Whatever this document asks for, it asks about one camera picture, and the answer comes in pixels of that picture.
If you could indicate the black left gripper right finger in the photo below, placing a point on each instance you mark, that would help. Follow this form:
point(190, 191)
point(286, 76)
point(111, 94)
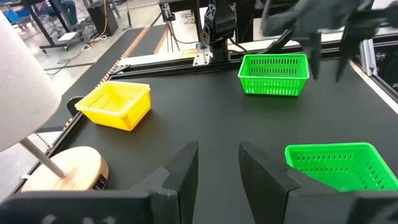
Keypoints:
point(326, 208)

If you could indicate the black tripod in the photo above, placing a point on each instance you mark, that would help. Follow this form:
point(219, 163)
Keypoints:
point(168, 18)

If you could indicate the black wheeled cart frame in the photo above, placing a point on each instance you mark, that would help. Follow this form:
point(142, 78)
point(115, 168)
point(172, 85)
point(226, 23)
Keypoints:
point(62, 46)

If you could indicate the green plastic slotted basket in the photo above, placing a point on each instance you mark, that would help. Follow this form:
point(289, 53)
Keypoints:
point(342, 174)
point(273, 87)

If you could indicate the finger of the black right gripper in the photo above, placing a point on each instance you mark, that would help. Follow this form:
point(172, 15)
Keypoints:
point(315, 53)
point(346, 46)

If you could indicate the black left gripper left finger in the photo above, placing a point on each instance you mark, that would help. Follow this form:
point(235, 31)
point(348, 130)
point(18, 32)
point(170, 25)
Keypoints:
point(93, 208)

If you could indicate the black floor mat striped edge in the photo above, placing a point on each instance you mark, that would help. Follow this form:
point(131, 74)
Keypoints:
point(149, 40)

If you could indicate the black floor box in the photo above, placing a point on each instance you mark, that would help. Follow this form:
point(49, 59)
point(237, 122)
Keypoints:
point(102, 18)

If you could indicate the person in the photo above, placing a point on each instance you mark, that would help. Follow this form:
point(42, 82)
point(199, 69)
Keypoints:
point(70, 12)

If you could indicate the yellow plastic slotted basket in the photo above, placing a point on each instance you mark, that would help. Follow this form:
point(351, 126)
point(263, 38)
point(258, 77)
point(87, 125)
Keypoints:
point(124, 118)

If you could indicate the blue chair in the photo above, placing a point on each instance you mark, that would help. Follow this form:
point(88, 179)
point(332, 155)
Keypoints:
point(18, 17)

